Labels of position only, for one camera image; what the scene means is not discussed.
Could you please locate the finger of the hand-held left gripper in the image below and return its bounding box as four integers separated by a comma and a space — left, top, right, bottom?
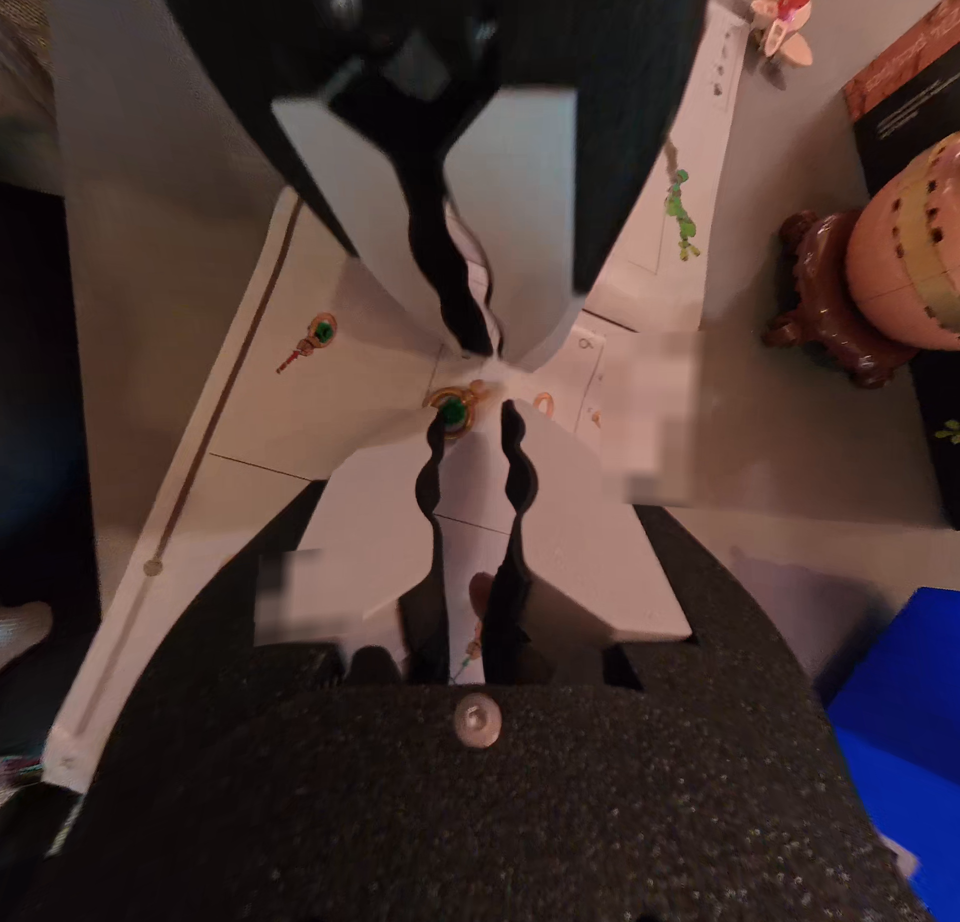
444, 86, 588, 373
270, 93, 498, 359

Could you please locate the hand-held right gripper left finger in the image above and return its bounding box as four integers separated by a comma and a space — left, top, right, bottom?
297, 411, 451, 685

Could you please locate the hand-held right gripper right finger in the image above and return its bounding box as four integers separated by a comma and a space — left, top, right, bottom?
482, 399, 693, 685

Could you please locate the gold ring piece green stud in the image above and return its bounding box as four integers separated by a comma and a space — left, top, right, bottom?
421, 378, 496, 441

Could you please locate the white instruction booklet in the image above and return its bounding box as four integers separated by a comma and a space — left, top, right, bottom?
41, 0, 740, 794

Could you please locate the pink brick orchid flower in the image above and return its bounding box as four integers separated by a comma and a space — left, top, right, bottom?
750, 0, 816, 68

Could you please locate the brown brick pot stand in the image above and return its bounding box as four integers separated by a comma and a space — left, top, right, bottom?
763, 210, 920, 391

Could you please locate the dark orchid print product box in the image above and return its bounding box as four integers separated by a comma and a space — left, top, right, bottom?
841, 0, 960, 531

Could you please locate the blue plastic bin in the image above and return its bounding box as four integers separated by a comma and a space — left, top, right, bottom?
816, 585, 960, 922

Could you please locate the pink brick flower pot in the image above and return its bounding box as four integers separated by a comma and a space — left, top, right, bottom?
846, 131, 960, 352

